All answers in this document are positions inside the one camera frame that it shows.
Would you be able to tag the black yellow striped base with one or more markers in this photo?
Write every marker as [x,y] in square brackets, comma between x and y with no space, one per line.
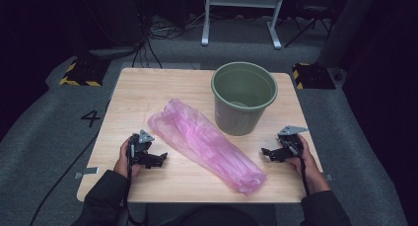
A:
[83,73]
[312,76]

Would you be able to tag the person's right hand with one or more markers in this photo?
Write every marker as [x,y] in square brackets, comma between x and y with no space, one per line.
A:
[310,166]

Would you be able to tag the small grey tape piece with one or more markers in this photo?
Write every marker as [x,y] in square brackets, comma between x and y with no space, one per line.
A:
[328,177]

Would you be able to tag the black folding stand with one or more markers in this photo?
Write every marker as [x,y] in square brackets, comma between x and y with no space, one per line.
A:
[310,18]

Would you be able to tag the person's left hand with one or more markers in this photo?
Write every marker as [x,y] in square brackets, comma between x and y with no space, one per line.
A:
[121,162]

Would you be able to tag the grey curtain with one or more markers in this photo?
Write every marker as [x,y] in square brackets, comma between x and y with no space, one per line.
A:
[345,25]

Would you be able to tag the green plastic bin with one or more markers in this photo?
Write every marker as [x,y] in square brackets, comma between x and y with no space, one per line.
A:
[244,88]

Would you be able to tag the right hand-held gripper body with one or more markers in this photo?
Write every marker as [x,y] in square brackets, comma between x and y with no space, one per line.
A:
[291,142]

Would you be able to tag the grey tape strip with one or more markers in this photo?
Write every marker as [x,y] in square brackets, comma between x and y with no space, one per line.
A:
[87,172]

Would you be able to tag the pink plastic bag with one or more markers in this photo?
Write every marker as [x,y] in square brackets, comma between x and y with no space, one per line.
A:
[203,140]

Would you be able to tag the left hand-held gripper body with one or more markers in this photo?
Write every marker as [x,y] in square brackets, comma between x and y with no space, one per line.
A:
[139,148]

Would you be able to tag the person's lap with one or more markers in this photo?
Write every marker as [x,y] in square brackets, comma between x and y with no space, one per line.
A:
[210,217]

